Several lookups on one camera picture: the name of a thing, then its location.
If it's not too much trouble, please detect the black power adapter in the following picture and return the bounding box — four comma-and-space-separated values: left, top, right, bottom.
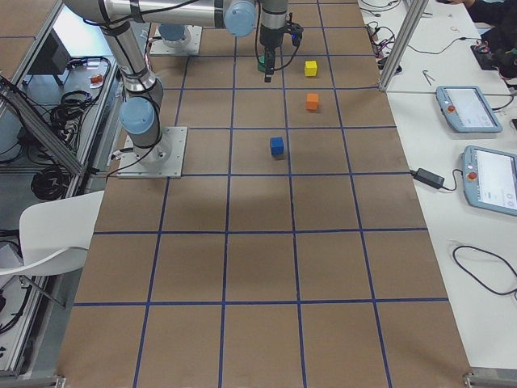
410, 168, 444, 189

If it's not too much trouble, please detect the orange block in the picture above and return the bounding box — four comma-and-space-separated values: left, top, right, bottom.
305, 93, 320, 112

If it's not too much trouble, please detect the green block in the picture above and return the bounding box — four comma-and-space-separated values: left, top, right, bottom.
257, 56, 266, 74

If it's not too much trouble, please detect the upper teach pendant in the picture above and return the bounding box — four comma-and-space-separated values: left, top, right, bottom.
435, 86, 502, 133

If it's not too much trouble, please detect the yellow block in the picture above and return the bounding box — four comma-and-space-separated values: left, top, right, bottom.
304, 61, 318, 78

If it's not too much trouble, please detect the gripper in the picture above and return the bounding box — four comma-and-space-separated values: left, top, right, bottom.
259, 27, 283, 83

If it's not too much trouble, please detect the teach pendant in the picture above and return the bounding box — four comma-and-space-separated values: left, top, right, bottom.
461, 145, 516, 216
435, 86, 502, 133

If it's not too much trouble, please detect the blue block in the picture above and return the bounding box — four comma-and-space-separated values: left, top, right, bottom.
269, 137, 284, 158

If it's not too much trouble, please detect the aluminium frame post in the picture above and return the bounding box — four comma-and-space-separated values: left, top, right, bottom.
378, 0, 428, 92

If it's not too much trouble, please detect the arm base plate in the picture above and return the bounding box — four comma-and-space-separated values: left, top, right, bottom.
116, 126, 187, 179
150, 23, 202, 57

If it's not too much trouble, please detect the black loose cable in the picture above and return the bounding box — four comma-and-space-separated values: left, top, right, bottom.
452, 244, 517, 296

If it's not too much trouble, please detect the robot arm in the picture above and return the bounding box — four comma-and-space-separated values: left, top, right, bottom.
158, 23, 191, 46
66, 1, 288, 166

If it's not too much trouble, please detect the white chair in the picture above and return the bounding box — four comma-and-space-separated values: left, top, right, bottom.
1, 191, 104, 276

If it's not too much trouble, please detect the black monitor box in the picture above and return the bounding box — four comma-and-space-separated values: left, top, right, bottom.
27, 29, 72, 86

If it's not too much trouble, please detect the lower teach pendant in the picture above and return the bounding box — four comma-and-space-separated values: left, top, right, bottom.
461, 145, 516, 216

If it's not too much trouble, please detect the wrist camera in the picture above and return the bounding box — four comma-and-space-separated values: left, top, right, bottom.
285, 22, 304, 48

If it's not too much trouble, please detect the black cable bundle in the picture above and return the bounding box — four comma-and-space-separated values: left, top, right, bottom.
50, 91, 93, 141

